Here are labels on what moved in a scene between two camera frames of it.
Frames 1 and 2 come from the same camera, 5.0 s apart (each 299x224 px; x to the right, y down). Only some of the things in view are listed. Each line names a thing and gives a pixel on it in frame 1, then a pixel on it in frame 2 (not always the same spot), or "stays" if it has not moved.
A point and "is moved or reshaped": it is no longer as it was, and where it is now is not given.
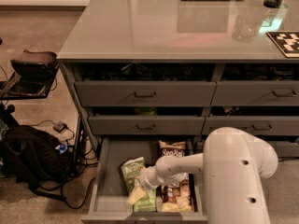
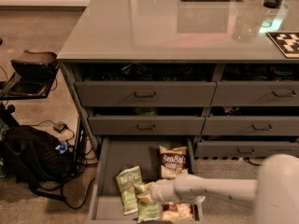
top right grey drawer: [261, 93] stays
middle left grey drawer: [146, 125] stays
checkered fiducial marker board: [287, 41] stays
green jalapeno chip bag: [132, 170] → [126, 180]
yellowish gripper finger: [138, 193] → [146, 198]
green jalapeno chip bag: [148, 203] is moved or reshaped
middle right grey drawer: [254, 125] stays
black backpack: [32, 157] stays
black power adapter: [60, 127] stays
